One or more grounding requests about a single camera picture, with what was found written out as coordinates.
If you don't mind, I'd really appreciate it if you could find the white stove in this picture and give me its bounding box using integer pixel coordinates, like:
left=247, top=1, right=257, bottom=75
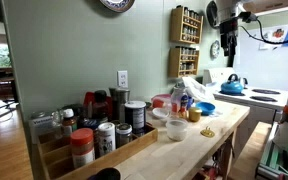
left=202, top=67, right=288, bottom=161

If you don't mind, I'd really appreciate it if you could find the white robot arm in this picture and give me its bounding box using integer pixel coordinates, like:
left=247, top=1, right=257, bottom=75
left=216, top=0, right=239, bottom=67

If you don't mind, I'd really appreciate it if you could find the dark bottle black cap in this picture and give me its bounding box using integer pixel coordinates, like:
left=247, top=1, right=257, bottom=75
left=92, top=90, right=109, bottom=123

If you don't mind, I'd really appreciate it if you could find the blue plastic bowl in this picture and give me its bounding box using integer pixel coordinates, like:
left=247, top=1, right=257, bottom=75
left=196, top=102, right=215, bottom=116

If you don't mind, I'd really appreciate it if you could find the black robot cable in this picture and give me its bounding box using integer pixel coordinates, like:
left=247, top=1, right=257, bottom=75
left=238, top=11, right=288, bottom=46

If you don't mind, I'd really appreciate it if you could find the small white dish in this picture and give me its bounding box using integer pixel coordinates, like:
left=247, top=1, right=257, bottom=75
left=152, top=108, right=169, bottom=119

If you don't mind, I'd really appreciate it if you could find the orange lid spice jar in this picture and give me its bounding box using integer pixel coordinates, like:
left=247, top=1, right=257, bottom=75
left=70, top=128, right=95, bottom=168

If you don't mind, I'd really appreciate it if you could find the steel pepper grinder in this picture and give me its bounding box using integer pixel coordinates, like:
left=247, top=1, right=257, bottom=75
left=113, top=88, right=130, bottom=123

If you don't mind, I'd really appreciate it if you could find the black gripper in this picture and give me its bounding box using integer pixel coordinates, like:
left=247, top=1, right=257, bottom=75
left=220, top=18, right=238, bottom=67

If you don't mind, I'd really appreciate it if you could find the small glass spice jar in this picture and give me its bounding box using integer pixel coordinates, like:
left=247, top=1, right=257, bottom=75
left=116, top=123, right=132, bottom=147

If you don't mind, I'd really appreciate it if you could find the dark blue salt canister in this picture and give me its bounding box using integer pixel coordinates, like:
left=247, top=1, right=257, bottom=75
left=124, top=101, right=146, bottom=135

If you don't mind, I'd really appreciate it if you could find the white spice shaker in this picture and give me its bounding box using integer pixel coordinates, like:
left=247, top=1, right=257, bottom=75
left=98, top=122, right=116, bottom=156

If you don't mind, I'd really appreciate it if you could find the red plastic object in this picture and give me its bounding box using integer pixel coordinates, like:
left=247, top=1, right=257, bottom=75
left=83, top=92, right=112, bottom=118

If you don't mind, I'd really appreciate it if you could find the yellow lid small jar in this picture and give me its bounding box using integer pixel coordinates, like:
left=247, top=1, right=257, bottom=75
left=189, top=107, right=202, bottom=122

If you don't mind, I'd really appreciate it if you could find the gold trivet piece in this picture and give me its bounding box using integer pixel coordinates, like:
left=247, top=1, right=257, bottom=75
left=200, top=127, right=215, bottom=138

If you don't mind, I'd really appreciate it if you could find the white wall outlet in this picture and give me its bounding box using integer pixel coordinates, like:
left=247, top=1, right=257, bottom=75
left=117, top=70, right=128, bottom=88

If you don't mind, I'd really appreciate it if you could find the upper wooden spice rack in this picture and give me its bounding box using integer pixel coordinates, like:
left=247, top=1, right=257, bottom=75
left=170, top=5, right=203, bottom=44

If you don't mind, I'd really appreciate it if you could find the white plastic bag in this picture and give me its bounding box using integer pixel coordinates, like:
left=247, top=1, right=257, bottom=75
left=182, top=76, right=215, bottom=101

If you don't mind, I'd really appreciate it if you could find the white cap brown bottle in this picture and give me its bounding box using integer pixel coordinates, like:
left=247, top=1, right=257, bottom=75
left=62, top=109, right=77, bottom=137

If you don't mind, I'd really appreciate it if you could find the pink lid plastic container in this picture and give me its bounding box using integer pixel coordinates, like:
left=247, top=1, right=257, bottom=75
left=151, top=94, right=171, bottom=108

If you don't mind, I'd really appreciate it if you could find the glass peanut jar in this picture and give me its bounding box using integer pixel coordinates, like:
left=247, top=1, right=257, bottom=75
left=171, top=87, right=188, bottom=117

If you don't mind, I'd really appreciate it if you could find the blue tea kettle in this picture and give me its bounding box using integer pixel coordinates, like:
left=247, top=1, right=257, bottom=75
left=221, top=74, right=248, bottom=95

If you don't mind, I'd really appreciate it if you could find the wooden spice tray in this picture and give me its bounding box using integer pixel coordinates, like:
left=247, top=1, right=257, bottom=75
left=37, top=123, right=158, bottom=180

